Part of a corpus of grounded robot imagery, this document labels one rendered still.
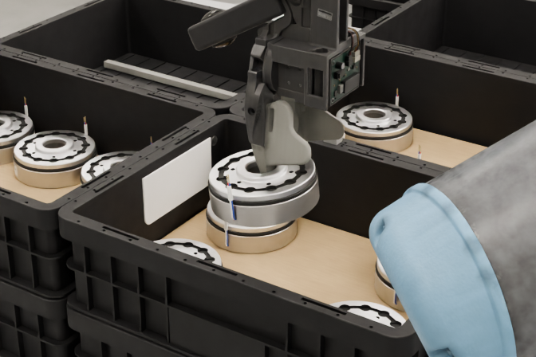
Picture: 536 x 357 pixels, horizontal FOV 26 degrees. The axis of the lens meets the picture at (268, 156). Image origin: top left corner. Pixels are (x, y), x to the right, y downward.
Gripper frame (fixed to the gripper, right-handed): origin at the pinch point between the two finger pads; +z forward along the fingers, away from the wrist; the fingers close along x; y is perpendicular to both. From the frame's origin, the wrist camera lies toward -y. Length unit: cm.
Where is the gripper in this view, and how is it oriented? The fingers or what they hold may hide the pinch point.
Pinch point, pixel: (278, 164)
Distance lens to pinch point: 112.4
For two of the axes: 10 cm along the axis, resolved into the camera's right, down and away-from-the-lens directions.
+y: 8.4, 2.3, -4.9
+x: 5.4, -3.7, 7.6
